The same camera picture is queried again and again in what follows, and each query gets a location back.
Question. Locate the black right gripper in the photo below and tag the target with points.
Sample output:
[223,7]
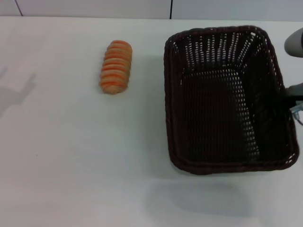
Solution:
[294,99]

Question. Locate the orange striped twisted bread loaf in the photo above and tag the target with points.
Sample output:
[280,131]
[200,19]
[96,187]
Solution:
[116,68]

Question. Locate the black woven plastic basket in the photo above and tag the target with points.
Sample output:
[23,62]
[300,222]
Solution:
[213,106]

